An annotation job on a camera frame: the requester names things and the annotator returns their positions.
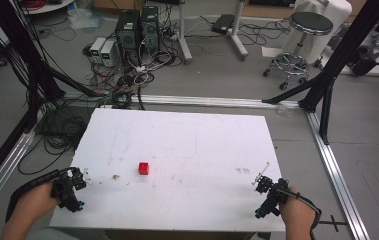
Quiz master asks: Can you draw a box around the round white table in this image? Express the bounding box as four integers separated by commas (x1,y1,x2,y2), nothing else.
21,0,76,16

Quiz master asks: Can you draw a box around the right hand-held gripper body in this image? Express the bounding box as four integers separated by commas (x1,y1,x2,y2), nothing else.
254,178,290,220

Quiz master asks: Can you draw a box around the person's left hand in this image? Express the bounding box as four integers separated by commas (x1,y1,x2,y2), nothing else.
19,181,62,228

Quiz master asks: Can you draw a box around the clear plastic bag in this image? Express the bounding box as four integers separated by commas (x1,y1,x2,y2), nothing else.
66,6,105,32

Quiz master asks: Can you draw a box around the short aluminium floor rail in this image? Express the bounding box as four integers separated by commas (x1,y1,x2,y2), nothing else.
62,93,302,110

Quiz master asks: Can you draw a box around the white power supply unit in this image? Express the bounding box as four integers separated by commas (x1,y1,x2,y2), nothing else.
99,40,117,68
89,36,107,65

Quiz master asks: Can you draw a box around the black frame post with cables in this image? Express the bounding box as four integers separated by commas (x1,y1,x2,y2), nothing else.
0,0,106,134

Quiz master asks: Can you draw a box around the white desk leg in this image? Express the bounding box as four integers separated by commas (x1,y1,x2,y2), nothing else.
227,0,250,62
176,0,194,65

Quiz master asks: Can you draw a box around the person's right hand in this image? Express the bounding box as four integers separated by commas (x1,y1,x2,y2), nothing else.
279,185,317,234

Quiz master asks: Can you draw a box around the long aluminium floor rail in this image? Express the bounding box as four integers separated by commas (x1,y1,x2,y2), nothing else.
305,110,372,240

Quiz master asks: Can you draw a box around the black computer tower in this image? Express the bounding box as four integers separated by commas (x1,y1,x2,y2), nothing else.
114,9,142,66
140,5,161,54

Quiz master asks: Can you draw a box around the black device on white board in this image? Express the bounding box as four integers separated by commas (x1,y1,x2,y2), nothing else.
321,31,379,78

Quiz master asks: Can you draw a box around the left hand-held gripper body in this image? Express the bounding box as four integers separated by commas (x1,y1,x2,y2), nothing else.
51,169,86,214

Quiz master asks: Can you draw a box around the tangle of floor cables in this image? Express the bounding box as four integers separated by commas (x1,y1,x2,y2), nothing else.
17,13,186,176

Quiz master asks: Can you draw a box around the flat black box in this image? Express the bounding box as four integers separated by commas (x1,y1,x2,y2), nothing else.
210,13,235,35

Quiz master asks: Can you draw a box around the black braced frame post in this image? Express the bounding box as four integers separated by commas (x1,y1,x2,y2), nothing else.
261,0,379,146

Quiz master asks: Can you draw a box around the black round stool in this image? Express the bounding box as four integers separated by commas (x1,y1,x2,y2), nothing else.
262,11,335,92

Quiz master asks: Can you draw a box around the aluminium rail with black beam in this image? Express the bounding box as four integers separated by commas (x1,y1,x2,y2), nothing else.
0,109,40,226

